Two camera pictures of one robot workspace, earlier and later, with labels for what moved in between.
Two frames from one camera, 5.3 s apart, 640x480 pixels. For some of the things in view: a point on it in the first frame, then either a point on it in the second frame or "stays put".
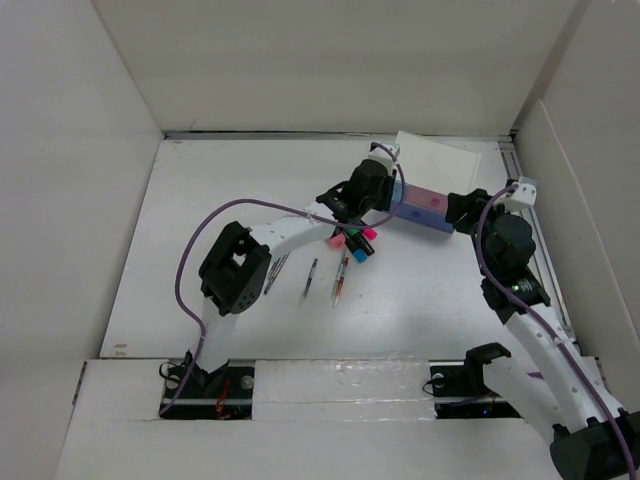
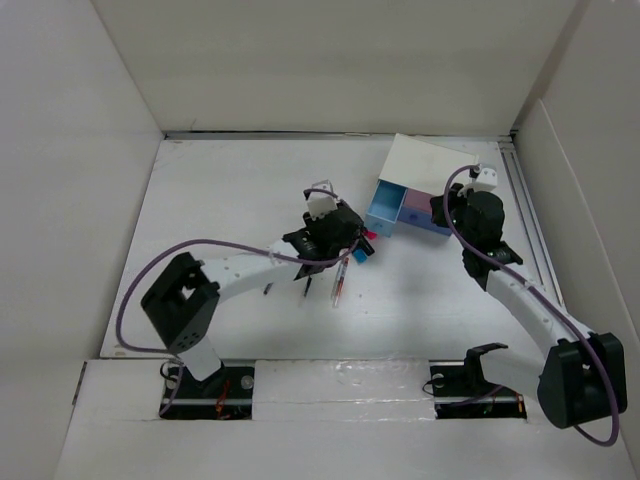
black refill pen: [309, 279] stays put
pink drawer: [426, 198] stays put
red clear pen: [341, 276] stays put
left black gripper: [383, 204] to [311, 223]
